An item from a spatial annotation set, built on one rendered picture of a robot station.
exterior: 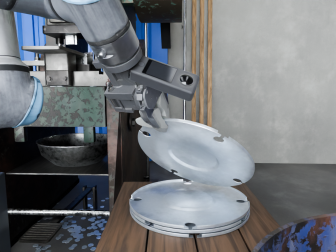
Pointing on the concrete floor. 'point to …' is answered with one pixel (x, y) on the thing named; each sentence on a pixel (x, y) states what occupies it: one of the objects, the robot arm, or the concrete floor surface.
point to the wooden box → (255, 226)
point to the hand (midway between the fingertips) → (167, 126)
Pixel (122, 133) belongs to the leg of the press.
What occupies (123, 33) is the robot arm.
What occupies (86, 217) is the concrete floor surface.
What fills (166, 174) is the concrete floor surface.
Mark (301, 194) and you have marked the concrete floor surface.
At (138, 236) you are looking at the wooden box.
